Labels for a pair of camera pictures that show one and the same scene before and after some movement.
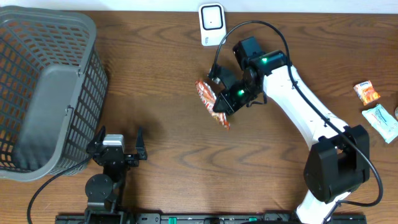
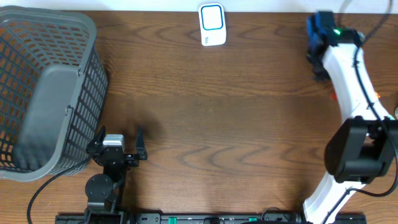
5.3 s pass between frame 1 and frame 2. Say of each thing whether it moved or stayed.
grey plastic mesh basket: stayed
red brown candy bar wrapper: moved
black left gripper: stayed
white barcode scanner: stayed
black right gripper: moved
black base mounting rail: stayed
